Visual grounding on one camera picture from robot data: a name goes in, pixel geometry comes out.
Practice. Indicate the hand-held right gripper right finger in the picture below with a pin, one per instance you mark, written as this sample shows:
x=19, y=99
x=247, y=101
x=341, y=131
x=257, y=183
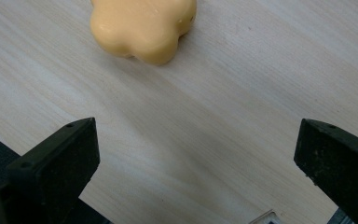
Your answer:
x=338, y=161

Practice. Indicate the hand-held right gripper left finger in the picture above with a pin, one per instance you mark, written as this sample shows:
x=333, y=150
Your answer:
x=56, y=165

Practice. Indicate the yellow flower-shaped soap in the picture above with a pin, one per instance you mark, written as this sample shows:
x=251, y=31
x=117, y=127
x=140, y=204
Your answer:
x=143, y=28

